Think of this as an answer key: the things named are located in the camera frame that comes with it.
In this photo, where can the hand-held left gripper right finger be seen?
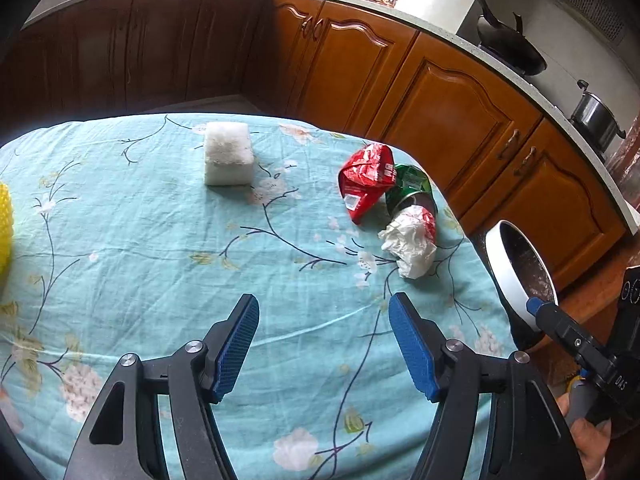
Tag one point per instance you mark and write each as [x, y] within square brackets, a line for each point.
[415, 345]

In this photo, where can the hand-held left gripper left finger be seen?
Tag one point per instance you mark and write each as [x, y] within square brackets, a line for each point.
[237, 345]

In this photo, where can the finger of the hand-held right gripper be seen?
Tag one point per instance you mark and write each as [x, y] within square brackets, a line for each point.
[570, 332]

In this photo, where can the black bin with white rim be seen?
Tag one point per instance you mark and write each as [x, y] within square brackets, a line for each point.
[505, 270]

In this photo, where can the person's right hand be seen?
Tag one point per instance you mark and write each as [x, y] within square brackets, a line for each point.
[590, 445]

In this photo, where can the crumpled white red paper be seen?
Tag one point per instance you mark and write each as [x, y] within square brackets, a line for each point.
[407, 250]

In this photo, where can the teal floral tablecloth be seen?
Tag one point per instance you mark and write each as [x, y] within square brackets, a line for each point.
[150, 260]

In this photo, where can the crushed green can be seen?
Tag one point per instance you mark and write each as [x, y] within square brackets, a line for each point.
[412, 185]

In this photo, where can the crumpled red wrapper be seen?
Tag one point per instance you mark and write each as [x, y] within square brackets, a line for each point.
[367, 175]

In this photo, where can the white foam block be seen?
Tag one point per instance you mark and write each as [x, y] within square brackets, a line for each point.
[227, 155]

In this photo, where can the steel pot with lid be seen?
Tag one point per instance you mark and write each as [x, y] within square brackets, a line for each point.
[595, 120]

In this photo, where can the yellow foam net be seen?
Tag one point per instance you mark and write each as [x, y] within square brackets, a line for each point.
[4, 230]

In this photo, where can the wooden base cabinets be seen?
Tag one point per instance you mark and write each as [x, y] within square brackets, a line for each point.
[350, 70]

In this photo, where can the black wok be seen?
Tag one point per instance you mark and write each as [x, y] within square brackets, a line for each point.
[510, 45]

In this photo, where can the range hood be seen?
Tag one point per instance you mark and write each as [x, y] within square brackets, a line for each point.
[590, 0]

